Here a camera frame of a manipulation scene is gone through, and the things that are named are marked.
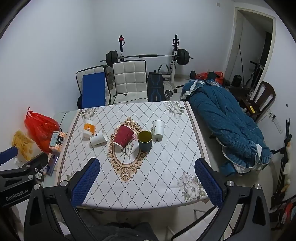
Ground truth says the yellow snack bag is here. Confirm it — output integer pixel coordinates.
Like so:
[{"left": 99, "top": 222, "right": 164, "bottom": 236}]
[{"left": 12, "top": 130, "right": 35, "bottom": 162}]

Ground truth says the black cable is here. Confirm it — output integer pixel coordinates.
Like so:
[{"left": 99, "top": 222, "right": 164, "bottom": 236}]
[{"left": 108, "top": 92, "right": 129, "bottom": 105}]

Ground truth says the black and orange packet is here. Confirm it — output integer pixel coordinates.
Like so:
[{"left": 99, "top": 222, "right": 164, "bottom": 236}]
[{"left": 56, "top": 132, "right": 67, "bottom": 149}]

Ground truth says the black tripod stand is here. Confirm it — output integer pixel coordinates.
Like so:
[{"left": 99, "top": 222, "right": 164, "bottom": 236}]
[{"left": 270, "top": 118, "right": 292, "bottom": 205}]

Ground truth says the white padded chair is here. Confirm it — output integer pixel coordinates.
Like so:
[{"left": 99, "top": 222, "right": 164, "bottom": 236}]
[
  {"left": 112, "top": 60, "right": 149, "bottom": 105},
  {"left": 75, "top": 65, "right": 109, "bottom": 108}
]

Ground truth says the white barbell rack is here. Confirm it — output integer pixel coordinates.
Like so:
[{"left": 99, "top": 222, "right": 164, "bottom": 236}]
[{"left": 118, "top": 34, "right": 180, "bottom": 89}]

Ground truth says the dark wooden chair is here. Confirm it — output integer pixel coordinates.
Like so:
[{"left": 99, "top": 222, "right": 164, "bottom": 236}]
[{"left": 240, "top": 80, "right": 276, "bottom": 122}]

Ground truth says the diamond patterned floral tablecloth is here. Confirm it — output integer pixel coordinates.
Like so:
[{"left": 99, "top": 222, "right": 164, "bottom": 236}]
[{"left": 56, "top": 100, "right": 210, "bottom": 208}]

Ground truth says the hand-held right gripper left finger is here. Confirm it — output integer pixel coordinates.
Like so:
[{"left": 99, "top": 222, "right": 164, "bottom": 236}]
[{"left": 23, "top": 158, "right": 101, "bottom": 241}]

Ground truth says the dark grey cloth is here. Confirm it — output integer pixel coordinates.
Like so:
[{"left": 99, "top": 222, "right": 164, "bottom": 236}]
[{"left": 89, "top": 222, "right": 159, "bottom": 241}]

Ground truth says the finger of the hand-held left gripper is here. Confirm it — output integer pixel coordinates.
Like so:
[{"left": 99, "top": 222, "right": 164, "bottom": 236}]
[
  {"left": 20, "top": 153, "right": 49, "bottom": 174},
  {"left": 0, "top": 147, "right": 19, "bottom": 164}
]

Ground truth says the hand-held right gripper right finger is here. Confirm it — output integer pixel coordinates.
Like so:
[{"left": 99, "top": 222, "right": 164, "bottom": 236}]
[{"left": 171, "top": 158, "right": 271, "bottom": 241}]

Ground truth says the dark blue flat box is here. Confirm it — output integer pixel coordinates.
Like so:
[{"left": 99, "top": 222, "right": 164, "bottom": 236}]
[{"left": 46, "top": 154, "right": 60, "bottom": 176}]

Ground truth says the white paper cup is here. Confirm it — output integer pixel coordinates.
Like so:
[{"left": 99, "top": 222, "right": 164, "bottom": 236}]
[
  {"left": 89, "top": 129, "right": 109, "bottom": 148},
  {"left": 152, "top": 120, "right": 165, "bottom": 140}
]

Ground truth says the blue flat board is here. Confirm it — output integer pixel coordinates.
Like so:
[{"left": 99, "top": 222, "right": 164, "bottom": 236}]
[{"left": 82, "top": 72, "right": 106, "bottom": 109}]

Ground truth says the orange and white cup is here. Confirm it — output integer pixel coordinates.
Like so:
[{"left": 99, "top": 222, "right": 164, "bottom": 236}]
[{"left": 83, "top": 119, "right": 97, "bottom": 140}]

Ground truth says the red plastic bag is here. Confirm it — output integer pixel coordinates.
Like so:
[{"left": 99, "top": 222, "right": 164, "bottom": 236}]
[{"left": 24, "top": 107, "right": 61, "bottom": 155}]

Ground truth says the white wall power strip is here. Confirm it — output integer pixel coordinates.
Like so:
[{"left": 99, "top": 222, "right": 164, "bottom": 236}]
[{"left": 267, "top": 111, "right": 284, "bottom": 134}]

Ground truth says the barbell with black plates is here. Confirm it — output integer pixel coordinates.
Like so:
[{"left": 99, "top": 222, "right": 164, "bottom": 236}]
[{"left": 100, "top": 49, "right": 194, "bottom": 66}]

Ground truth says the black folding scooter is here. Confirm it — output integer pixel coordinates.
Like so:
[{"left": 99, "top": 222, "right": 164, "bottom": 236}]
[{"left": 245, "top": 60, "right": 264, "bottom": 85}]

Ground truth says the light blue small box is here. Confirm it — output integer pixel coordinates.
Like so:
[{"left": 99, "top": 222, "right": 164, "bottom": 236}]
[{"left": 49, "top": 131, "right": 60, "bottom": 148}]

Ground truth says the red ribbed paper cup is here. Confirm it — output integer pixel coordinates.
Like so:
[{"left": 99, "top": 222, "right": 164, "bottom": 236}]
[{"left": 112, "top": 125, "right": 135, "bottom": 149}]

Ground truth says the blue quilted blanket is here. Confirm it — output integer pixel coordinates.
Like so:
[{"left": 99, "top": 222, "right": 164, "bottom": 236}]
[{"left": 180, "top": 78, "right": 273, "bottom": 177}]

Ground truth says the dark green cup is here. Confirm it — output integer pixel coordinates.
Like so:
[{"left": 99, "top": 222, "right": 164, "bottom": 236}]
[{"left": 138, "top": 130, "right": 153, "bottom": 152}]

